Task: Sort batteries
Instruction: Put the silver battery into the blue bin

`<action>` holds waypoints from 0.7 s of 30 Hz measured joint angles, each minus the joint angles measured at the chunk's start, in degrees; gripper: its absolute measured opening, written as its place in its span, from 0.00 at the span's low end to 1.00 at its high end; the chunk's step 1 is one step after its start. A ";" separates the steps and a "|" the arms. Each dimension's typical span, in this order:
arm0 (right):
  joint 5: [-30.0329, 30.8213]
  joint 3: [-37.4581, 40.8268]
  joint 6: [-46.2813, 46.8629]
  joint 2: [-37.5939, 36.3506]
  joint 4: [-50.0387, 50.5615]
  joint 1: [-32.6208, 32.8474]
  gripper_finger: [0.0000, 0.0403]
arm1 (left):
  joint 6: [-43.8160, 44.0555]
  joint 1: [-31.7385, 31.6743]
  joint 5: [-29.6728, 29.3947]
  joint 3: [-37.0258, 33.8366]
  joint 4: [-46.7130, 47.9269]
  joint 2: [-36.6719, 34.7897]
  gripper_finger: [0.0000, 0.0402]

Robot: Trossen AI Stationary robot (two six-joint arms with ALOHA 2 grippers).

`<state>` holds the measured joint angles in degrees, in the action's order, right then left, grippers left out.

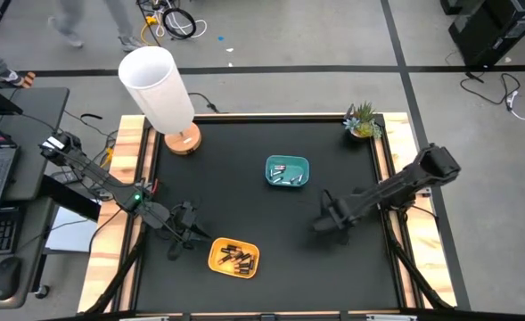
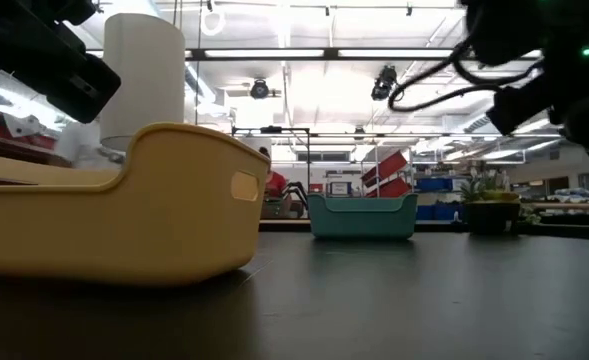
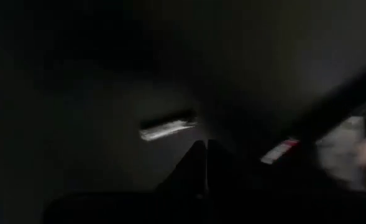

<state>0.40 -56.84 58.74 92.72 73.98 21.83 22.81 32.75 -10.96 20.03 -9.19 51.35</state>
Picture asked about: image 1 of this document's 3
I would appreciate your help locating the black desk caster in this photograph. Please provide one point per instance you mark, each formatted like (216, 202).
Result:
(42, 292)

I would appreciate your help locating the white board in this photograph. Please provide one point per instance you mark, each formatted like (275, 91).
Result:
(70, 234)

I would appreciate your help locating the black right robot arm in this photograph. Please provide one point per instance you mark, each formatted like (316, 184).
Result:
(400, 189)

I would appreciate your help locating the orange black striped marker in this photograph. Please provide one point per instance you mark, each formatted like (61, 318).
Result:
(29, 79)

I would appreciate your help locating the small potted succulent plant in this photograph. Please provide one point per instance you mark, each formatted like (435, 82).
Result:
(363, 127)

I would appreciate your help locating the black computer tower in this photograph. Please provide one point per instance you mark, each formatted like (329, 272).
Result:
(489, 31)

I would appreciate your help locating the black desk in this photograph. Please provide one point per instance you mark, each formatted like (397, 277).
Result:
(30, 125)

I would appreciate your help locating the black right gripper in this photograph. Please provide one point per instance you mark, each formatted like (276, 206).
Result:
(342, 211)

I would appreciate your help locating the black flat panel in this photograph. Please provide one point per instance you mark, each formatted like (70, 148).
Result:
(66, 196)

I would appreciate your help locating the teal plastic tray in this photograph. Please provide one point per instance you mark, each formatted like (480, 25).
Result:
(297, 162)

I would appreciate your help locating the black computer mouse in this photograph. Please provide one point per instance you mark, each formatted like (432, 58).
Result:
(7, 276)

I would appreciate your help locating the yellow plastic tray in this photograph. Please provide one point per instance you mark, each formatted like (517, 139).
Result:
(215, 267)

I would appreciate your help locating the black aluminium table frame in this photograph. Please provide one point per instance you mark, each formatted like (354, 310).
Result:
(289, 118)

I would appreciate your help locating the white shade wooden table lamp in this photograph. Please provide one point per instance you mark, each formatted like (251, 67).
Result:
(155, 89)

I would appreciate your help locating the silver edge bracket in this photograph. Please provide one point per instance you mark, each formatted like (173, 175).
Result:
(391, 318)
(144, 318)

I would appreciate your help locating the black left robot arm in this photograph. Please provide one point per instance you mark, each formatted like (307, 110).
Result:
(92, 176)

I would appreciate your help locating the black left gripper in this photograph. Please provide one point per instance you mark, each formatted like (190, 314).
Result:
(184, 220)

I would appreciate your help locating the black table mat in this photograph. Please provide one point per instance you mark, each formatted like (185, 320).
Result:
(266, 267)

